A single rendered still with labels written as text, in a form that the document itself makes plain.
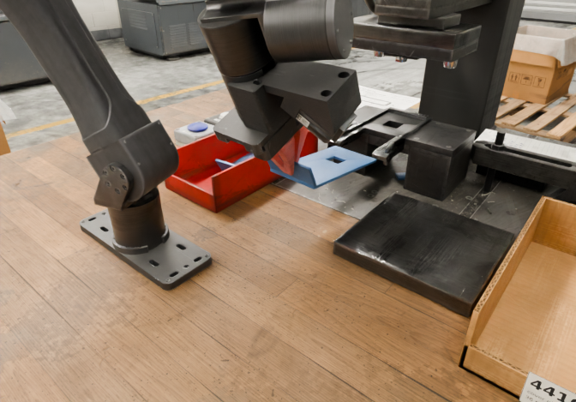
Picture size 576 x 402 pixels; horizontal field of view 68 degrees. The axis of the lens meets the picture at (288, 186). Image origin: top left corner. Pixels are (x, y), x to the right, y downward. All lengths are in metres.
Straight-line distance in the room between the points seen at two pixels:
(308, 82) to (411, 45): 0.30
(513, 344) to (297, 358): 0.21
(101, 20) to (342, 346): 7.21
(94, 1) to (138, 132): 6.96
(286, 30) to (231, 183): 0.33
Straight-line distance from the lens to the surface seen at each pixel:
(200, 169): 0.74
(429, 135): 0.70
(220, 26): 0.37
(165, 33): 5.67
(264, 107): 0.39
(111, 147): 0.49
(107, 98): 0.50
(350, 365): 0.43
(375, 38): 0.67
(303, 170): 0.48
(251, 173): 0.66
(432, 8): 0.62
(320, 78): 0.37
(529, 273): 0.58
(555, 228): 0.63
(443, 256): 0.54
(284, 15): 0.35
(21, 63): 5.03
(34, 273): 0.60
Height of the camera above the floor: 1.24
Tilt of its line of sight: 29 degrees down
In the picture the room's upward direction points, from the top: straight up
